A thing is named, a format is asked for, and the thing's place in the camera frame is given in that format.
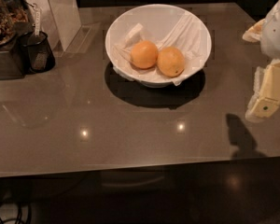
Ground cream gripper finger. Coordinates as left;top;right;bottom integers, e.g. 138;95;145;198
242;19;265;43
245;59;280;122

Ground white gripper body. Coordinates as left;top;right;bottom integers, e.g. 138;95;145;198
260;0;280;59

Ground orange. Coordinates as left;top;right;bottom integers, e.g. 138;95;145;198
130;40;159;69
157;47;185;77

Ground white cloth in bowl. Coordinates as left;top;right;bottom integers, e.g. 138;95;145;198
111;13;211;87

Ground white bowl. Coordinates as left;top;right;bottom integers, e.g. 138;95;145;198
105;4;213;89

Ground white standing panel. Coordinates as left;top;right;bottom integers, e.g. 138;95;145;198
26;0;81;51

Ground black mesh cup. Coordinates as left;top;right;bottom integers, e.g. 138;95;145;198
19;31;55;73

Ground silver utensil in cup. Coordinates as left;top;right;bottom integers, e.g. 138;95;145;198
27;3;41;45

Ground dark metal box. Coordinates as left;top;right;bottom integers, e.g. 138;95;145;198
0;36;28;80

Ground black cables on floor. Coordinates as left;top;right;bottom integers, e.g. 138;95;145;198
0;203;34;224

